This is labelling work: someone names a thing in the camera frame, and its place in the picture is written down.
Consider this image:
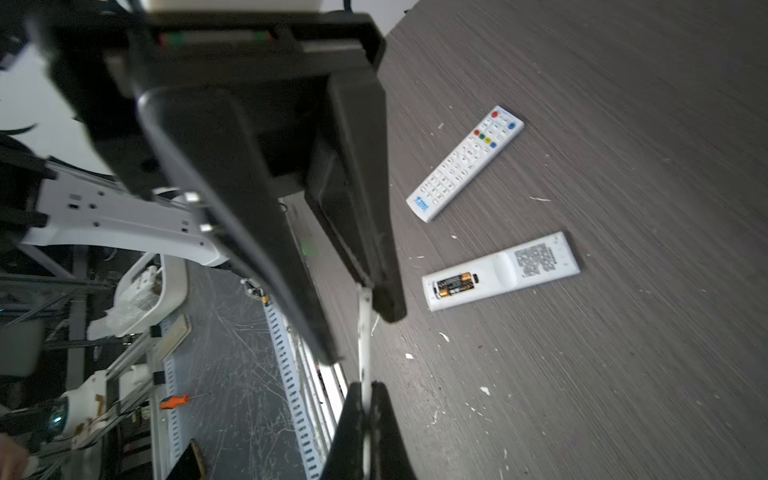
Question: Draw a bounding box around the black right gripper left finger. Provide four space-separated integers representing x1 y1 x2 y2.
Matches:
320 382 365 480

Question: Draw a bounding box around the white slotted cable duct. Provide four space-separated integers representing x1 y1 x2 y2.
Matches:
263 297 328 479

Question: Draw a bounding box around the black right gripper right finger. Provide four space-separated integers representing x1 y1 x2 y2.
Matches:
370 382 417 480

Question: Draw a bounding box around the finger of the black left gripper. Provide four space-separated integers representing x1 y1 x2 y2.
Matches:
305 69 407 323

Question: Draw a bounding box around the white remote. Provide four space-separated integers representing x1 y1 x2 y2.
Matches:
421 232 580 312

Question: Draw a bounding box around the AAA battery black gold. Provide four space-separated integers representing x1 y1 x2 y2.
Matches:
434 272 478 299

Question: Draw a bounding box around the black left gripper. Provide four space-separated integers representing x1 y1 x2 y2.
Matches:
25 8 386 365

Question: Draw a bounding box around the white remote control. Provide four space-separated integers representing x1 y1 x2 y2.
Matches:
406 106 525 223

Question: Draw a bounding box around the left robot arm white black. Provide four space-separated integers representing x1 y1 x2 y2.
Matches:
1 1 407 364

